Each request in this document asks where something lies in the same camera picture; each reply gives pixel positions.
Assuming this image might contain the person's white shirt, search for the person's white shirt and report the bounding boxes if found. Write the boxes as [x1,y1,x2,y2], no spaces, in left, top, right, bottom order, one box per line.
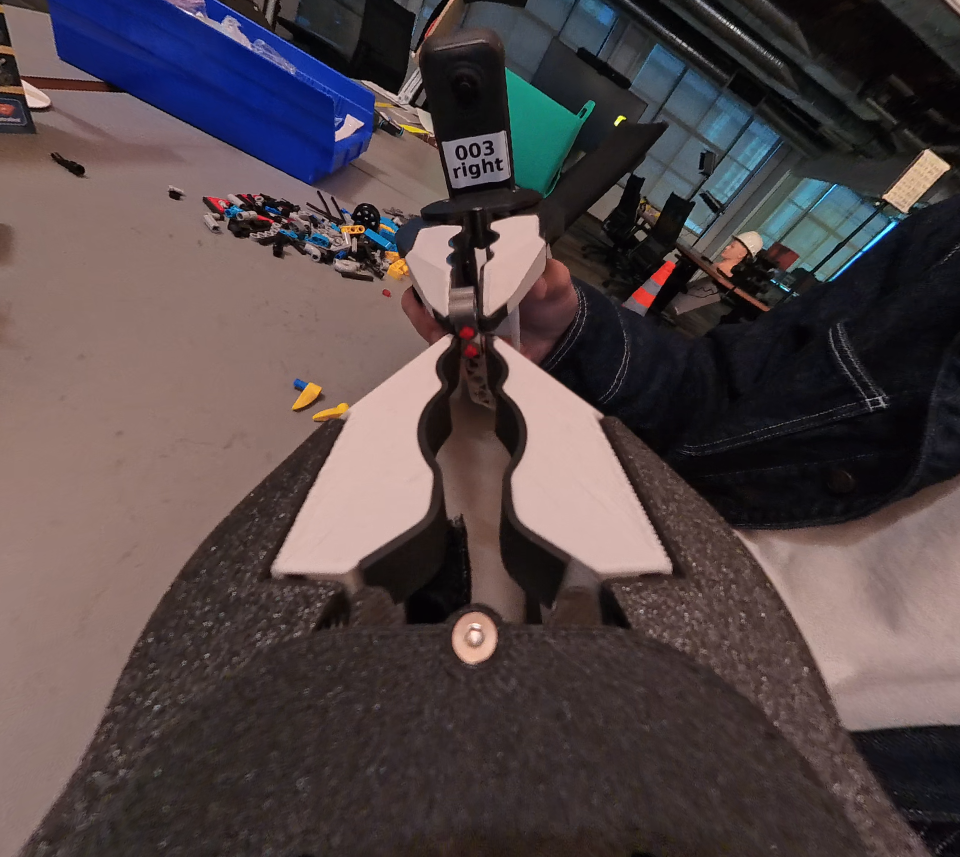
[735,475,960,732]

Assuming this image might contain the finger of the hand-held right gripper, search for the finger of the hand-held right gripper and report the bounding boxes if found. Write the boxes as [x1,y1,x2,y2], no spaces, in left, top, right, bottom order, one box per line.
[483,218,546,344]
[402,220,483,336]

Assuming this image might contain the blue plastic bin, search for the blue plastic bin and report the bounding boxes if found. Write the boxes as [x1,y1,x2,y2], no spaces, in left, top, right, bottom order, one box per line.
[33,0,378,186]

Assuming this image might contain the orange traffic cone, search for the orange traffic cone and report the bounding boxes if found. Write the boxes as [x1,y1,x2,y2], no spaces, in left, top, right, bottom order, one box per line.
[626,257,679,323]

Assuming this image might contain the person's right hand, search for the person's right hand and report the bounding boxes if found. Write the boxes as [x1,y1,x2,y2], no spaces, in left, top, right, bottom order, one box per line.
[401,257,583,368]

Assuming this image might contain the person's right forearm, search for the person's right forearm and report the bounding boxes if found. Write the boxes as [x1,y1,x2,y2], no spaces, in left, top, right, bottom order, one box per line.
[540,197,960,531]

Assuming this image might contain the person's denim jacket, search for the person's denim jacket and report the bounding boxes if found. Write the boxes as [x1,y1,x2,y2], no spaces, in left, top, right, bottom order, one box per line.
[852,722,960,831]

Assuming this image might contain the teal plastic tub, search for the teal plastic tub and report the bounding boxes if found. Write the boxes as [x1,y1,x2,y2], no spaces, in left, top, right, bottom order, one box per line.
[503,67,598,198]

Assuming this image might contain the pile of small building pieces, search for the pile of small building pieces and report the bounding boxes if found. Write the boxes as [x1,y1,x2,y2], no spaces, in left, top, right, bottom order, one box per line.
[168,187,411,287]

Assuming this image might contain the small grey beam piece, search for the small grey beam piece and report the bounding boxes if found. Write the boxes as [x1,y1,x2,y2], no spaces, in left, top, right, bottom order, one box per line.
[455,325,501,410]

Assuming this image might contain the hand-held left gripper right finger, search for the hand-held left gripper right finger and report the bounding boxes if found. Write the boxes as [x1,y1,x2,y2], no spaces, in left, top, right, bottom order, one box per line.
[488,344,673,576]

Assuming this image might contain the grey desk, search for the grey desk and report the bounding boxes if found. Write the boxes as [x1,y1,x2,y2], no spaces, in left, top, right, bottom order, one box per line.
[0,10,841,857]

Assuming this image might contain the clear plastic bags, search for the clear plastic bags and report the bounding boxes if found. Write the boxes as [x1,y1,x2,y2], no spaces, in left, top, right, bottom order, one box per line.
[150,0,370,147]

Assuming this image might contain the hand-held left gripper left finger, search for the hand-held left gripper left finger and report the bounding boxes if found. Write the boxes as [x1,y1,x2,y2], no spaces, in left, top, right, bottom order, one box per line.
[275,340,459,581]

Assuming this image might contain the small robot kit box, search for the small robot kit box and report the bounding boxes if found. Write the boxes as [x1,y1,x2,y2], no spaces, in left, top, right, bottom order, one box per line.
[0,10,39,138]

